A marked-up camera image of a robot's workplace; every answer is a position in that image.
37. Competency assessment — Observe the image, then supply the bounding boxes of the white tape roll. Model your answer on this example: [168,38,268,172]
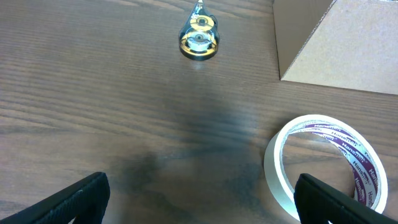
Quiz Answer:
[264,114,388,221]

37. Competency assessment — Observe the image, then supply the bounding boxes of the open cardboard box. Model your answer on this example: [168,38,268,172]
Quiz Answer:
[273,0,397,95]

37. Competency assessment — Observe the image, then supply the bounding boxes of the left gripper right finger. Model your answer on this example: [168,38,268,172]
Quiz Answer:
[294,173,397,224]

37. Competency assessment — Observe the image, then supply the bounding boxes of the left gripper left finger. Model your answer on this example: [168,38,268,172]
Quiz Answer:
[1,172,110,224]

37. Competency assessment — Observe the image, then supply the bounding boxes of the black yellow correction tape dispenser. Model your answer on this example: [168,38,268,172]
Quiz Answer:
[178,0,220,61]

